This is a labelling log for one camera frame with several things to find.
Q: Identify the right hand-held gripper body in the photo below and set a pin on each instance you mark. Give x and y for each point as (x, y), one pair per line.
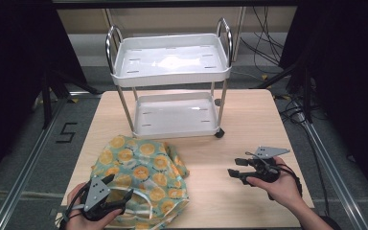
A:
(263, 171)

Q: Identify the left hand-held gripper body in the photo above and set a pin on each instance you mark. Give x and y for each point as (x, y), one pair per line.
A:
(96, 195)

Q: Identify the lemon print fabric bag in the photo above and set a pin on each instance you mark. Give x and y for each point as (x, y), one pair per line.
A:
(143, 172)

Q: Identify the person's right hand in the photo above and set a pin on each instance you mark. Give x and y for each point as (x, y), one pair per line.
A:
(284, 190)

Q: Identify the person's left hand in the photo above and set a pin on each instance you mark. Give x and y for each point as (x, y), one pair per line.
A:
(76, 222)

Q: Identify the black metal stand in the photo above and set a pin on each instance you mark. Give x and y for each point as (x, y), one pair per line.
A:
(306, 96)
(47, 102)

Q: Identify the white two-tier trolley cart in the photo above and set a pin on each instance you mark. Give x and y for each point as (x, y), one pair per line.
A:
(172, 60)

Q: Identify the dark curtain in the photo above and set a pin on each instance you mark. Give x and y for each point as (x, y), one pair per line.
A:
(351, 80)
(12, 80)

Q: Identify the aluminium floor rail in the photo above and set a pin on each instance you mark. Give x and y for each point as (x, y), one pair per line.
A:
(335, 172)
(28, 172)

